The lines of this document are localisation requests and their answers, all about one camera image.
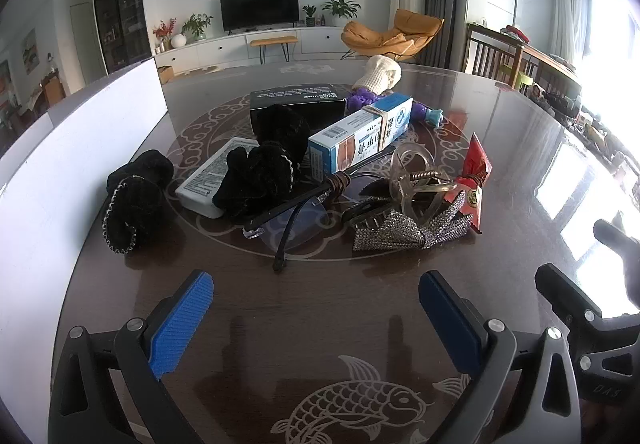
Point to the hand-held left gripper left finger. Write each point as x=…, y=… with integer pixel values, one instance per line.
x=180, y=324

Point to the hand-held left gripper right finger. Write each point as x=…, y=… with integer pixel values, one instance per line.
x=445, y=319

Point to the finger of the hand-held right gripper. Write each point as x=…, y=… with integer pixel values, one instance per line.
x=612, y=236
x=560, y=289

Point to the white plastic bottle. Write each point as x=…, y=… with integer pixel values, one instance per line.
x=205, y=179

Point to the white partition board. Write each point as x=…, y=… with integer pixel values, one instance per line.
x=75, y=164

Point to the black cardboard box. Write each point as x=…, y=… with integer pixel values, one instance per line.
x=320, y=107

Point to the dark patterned wooden desktop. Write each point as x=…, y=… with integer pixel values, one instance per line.
x=320, y=304

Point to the silver rhinestone bow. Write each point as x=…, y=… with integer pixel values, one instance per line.
x=395, y=234

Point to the black scrunchie silver trim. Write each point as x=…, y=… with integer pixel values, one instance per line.
x=250, y=179
x=127, y=214

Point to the black framed eyeglasses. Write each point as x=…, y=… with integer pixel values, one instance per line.
x=283, y=244

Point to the clear plastic hair claw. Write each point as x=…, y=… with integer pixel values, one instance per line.
x=400, y=184

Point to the red snack packet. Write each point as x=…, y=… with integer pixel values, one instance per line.
x=477, y=164

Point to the plain black velvet scrunchie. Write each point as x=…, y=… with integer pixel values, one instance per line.
x=147, y=165
x=280, y=129

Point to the green stool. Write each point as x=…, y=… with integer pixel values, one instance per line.
x=522, y=77

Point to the wooden dining table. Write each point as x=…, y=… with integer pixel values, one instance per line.
x=550, y=62

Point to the blue and white carton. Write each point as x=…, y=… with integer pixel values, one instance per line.
x=350, y=139

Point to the purple toy dragon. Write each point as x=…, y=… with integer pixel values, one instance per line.
x=365, y=97

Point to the white sheer curtain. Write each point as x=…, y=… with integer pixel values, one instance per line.
x=567, y=4

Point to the brown cardboard box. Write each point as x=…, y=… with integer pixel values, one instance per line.
x=166, y=74

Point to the white television cabinet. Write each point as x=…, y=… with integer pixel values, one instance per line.
x=220, y=49

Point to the round white vase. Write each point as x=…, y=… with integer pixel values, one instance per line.
x=178, y=41

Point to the orange lounge chair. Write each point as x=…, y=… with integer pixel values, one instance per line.
x=400, y=29

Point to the red flower bouquet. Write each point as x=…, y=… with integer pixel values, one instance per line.
x=164, y=30

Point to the wooden bench black legs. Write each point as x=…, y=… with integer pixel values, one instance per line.
x=274, y=42

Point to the bushy green potted plant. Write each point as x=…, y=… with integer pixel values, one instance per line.
x=196, y=27

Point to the dark glass display cabinet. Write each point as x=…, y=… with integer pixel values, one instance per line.
x=122, y=4

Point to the black flat television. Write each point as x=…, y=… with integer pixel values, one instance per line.
x=260, y=7

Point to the large green potted plant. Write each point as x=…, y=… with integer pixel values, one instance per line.
x=340, y=7

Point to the small potted plant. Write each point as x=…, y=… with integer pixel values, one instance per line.
x=310, y=14

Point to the framed wall picture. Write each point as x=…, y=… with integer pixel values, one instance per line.
x=29, y=50

